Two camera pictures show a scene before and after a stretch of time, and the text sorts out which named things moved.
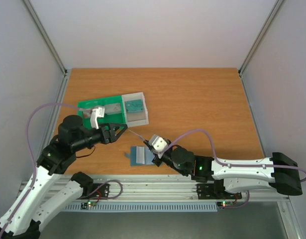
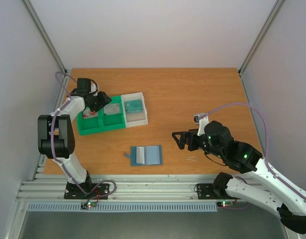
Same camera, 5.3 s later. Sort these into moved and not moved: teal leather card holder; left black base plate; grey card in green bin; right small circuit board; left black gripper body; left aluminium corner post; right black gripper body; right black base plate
Moved: left black gripper body; right black gripper body
Not moved: right black base plate; right small circuit board; teal leather card holder; left aluminium corner post; grey card in green bin; left black base plate
